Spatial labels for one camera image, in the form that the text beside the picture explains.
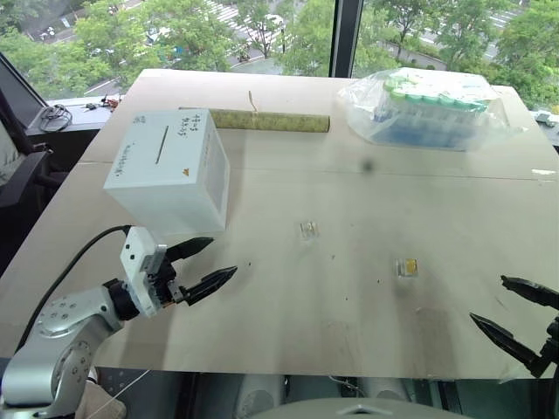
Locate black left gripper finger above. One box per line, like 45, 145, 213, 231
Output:
164, 237, 216, 262
183, 265, 239, 306

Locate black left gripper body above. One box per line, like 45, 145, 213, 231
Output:
146, 256, 192, 307

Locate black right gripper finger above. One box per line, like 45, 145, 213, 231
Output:
500, 274, 559, 312
469, 312, 552, 379

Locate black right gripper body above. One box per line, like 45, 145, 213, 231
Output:
539, 314, 559, 363

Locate white cardboard box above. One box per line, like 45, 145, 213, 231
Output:
102, 108, 231, 237

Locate small yellow capped container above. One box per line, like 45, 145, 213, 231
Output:
394, 257, 421, 278

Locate green rolled tube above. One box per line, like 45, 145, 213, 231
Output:
178, 106, 331, 134

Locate black chair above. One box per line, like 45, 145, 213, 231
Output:
0, 52, 71, 210

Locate plastic bag of test tubes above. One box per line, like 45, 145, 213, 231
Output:
336, 67, 512, 153

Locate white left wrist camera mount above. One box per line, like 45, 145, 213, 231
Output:
120, 226, 169, 319

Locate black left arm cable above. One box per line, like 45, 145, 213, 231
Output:
16, 224, 134, 355

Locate black cables on sill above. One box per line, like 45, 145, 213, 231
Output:
40, 103, 73, 131

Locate dark window frame post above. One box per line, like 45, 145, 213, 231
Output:
330, 0, 365, 79

